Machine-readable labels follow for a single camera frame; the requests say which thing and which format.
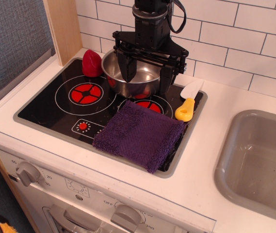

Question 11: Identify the purple terry cloth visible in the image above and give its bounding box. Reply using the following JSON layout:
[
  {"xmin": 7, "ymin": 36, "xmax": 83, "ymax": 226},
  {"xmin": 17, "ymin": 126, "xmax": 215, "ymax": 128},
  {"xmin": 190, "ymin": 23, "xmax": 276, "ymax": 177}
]
[{"xmin": 93, "ymin": 100, "xmax": 185, "ymax": 173}]

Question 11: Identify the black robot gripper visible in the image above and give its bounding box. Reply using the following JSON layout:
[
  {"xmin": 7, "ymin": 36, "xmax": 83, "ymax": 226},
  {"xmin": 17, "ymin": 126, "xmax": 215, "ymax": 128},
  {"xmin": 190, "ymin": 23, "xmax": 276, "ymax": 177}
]
[{"xmin": 113, "ymin": 11, "xmax": 189, "ymax": 95}]

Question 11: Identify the red toy pepper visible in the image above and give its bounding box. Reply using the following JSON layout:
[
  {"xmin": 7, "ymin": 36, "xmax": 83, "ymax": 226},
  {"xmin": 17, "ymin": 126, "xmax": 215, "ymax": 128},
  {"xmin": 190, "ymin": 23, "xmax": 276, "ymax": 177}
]
[{"xmin": 82, "ymin": 50, "xmax": 103, "ymax": 77}]

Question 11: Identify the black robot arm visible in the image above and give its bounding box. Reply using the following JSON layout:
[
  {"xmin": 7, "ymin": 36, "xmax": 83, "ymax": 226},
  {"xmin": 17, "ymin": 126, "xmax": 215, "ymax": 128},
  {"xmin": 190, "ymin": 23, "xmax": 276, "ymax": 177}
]
[{"xmin": 113, "ymin": 0, "xmax": 189, "ymax": 94}]

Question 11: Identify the grey oven door handle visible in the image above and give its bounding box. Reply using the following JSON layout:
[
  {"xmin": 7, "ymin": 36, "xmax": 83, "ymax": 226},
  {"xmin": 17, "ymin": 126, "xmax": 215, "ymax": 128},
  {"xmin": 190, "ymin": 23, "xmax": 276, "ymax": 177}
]
[{"xmin": 49, "ymin": 205, "xmax": 108, "ymax": 233}]

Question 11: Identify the stainless steel pot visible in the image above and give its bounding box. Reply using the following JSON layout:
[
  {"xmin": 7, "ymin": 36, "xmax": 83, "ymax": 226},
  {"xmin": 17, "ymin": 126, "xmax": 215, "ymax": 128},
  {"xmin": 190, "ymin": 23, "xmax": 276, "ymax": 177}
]
[{"xmin": 101, "ymin": 50, "xmax": 161, "ymax": 99}]

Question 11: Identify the grey oven knob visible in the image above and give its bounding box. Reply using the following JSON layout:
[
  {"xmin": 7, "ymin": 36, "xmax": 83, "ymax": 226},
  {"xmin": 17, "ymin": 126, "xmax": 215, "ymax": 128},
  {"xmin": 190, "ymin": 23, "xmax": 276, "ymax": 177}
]
[
  {"xmin": 16, "ymin": 162, "xmax": 41, "ymax": 187},
  {"xmin": 111, "ymin": 205, "xmax": 142, "ymax": 233}
]

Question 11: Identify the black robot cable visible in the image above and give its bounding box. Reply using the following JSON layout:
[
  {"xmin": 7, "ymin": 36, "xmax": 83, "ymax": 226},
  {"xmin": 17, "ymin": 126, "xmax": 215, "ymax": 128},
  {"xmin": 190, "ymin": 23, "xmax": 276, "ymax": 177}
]
[{"xmin": 166, "ymin": 0, "xmax": 187, "ymax": 34}]

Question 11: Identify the grey right oven knob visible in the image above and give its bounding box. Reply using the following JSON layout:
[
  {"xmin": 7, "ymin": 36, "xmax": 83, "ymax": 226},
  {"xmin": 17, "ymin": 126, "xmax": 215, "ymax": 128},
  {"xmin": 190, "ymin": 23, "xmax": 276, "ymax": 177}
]
[{"xmin": 111, "ymin": 205, "xmax": 142, "ymax": 233}]

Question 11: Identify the grey left oven knob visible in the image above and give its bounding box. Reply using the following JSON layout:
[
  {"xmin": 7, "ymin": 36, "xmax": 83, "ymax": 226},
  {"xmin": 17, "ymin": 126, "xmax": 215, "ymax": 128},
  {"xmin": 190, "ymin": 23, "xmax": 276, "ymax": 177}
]
[{"xmin": 16, "ymin": 162, "xmax": 41, "ymax": 187}]

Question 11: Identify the yellow handled toy knife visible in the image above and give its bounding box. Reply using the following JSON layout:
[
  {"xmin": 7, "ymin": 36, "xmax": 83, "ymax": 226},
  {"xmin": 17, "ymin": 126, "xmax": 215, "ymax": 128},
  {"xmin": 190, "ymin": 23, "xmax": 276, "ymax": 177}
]
[{"xmin": 175, "ymin": 79, "xmax": 204, "ymax": 122}]

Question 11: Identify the wooden side post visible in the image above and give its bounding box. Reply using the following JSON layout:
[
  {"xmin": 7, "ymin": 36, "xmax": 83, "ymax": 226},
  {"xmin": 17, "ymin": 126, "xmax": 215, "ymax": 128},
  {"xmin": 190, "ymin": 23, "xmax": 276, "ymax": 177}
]
[{"xmin": 43, "ymin": 0, "xmax": 82, "ymax": 67}]

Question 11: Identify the grey plastic sink basin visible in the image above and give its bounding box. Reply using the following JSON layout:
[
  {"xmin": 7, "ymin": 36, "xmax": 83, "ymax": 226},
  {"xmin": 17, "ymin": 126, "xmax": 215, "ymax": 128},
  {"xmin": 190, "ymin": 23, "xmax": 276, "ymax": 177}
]
[{"xmin": 214, "ymin": 110, "xmax": 276, "ymax": 219}]

